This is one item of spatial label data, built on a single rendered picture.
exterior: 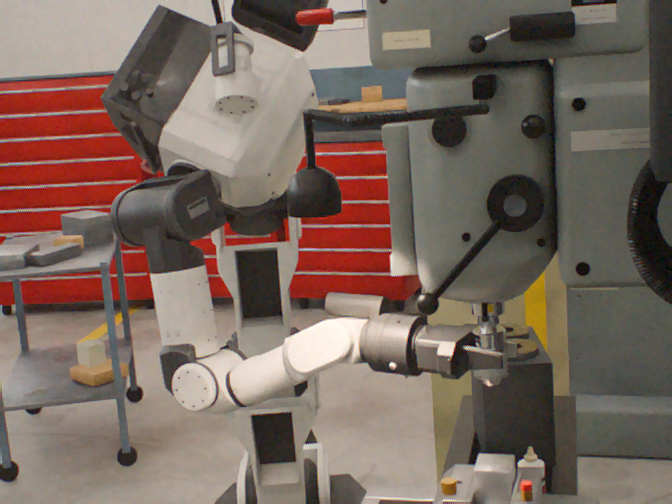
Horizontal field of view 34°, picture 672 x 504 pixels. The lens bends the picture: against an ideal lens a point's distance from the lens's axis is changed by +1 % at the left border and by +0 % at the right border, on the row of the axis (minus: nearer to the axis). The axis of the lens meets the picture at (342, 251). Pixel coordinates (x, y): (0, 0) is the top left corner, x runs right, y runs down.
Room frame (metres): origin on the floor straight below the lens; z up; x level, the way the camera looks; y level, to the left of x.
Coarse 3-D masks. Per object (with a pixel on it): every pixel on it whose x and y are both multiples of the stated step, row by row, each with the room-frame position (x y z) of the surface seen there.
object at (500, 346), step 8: (480, 344) 1.44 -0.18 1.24; (488, 344) 1.44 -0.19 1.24; (496, 344) 1.44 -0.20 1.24; (504, 344) 1.45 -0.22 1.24; (504, 352) 1.45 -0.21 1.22; (504, 360) 1.44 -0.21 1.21; (504, 368) 1.44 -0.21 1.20; (480, 376) 1.44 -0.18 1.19; (488, 376) 1.44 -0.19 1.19; (496, 376) 1.44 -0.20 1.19; (504, 376) 1.44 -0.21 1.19
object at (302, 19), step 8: (328, 8) 1.60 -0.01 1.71; (296, 16) 1.61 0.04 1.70; (304, 16) 1.60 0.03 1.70; (312, 16) 1.60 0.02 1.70; (320, 16) 1.60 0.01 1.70; (328, 16) 1.59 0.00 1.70; (336, 16) 1.60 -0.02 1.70; (344, 16) 1.59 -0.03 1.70; (352, 16) 1.59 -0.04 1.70; (360, 16) 1.59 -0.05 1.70; (304, 24) 1.61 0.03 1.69; (312, 24) 1.60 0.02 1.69; (320, 24) 1.60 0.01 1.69; (328, 24) 1.60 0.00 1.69
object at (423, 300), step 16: (512, 176) 1.33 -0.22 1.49; (496, 192) 1.33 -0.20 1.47; (512, 192) 1.32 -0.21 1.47; (528, 192) 1.32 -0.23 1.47; (496, 208) 1.33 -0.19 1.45; (512, 208) 1.32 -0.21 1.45; (528, 208) 1.32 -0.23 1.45; (496, 224) 1.33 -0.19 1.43; (512, 224) 1.32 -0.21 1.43; (528, 224) 1.32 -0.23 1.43; (480, 240) 1.33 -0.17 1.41; (464, 256) 1.34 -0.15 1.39; (416, 304) 1.35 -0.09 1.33; (432, 304) 1.34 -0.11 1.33
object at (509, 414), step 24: (528, 336) 1.88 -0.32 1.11; (528, 360) 1.75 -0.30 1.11; (480, 384) 1.77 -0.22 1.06; (504, 384) 1.74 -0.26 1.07; (528, 384) 1.74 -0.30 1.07; (552, 384) 1.74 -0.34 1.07; (480, 408) 1.80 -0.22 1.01; (504, 408) 1.74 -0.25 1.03; (528, 408) 1.74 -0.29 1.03; (552, 408) 1.74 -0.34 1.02; (480, 432) 1.82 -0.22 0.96; (504, 432) 1.74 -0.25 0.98; (528, 432) 1.74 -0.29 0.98; (552, 432) 1.74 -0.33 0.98; (552, 456) 1.74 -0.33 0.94
